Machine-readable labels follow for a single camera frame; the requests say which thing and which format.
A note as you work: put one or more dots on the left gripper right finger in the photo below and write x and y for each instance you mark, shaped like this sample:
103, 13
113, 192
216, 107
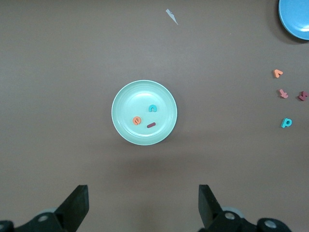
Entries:
212, 217

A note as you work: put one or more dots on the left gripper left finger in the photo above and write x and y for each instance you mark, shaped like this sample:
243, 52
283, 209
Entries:
72, 212

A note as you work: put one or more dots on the dark red foam letter l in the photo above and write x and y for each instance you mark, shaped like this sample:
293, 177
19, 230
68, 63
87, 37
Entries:
151, 125

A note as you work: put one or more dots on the orange foam letter e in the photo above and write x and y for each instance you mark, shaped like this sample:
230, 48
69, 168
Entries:
134, 120

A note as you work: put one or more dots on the teal foam letter c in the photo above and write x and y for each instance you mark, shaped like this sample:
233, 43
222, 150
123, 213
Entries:
152, 106

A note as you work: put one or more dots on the brown table cover sheet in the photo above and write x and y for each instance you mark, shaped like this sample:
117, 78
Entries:
72, 96

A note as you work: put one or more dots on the teal foam letter p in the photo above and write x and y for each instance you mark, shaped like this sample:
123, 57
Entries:
284, 125

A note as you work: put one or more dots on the green plate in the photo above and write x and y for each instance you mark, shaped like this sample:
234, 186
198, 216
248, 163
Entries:
135, 101

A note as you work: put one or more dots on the pink red foam letter t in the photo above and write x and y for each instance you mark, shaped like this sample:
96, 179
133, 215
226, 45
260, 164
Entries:
283, 93

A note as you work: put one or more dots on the orange foam letter v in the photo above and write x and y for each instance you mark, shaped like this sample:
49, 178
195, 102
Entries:
276, 74

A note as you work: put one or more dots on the white paper scrap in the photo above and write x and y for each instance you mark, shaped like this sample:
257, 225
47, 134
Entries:
172, 16

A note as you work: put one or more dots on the blue plate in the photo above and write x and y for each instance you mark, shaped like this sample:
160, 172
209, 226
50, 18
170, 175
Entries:
295, 17

